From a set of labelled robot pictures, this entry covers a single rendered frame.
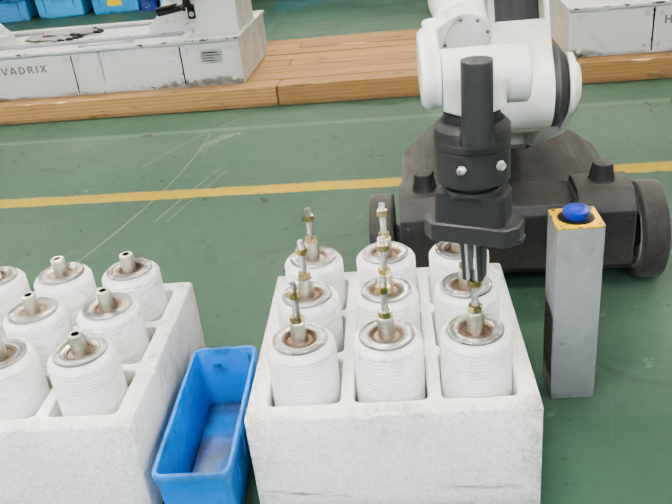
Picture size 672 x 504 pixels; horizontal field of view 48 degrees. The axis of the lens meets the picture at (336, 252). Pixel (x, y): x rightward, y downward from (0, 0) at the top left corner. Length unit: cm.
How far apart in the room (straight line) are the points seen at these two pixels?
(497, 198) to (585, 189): 66
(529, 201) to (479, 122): 73
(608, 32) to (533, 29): 170
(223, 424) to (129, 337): 24
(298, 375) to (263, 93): 210
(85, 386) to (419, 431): 45
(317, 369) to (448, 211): 27
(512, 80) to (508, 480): 54
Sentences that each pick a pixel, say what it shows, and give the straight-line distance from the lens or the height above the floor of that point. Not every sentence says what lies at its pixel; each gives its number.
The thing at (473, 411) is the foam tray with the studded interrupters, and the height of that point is 18.
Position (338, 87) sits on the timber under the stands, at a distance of 296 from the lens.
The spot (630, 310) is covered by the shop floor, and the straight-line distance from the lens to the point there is 156.
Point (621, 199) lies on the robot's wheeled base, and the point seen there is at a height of 19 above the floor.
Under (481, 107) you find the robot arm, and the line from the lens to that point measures 82.
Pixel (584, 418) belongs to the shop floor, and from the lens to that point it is 129.
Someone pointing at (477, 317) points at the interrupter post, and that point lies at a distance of 100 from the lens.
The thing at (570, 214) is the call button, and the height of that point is 33.
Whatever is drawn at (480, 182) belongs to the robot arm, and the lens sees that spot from 88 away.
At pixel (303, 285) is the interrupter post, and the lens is 111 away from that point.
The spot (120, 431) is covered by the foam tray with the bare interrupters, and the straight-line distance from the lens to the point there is 108.
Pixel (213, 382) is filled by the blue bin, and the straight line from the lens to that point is 132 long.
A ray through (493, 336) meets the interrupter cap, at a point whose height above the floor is 25.
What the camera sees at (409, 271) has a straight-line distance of 121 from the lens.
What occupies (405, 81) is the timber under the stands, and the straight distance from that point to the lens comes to 295.
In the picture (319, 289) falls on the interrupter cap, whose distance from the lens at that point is 114.
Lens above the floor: 82
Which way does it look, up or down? 27 degrees down
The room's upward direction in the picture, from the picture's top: 6 degrees counter-clockwise
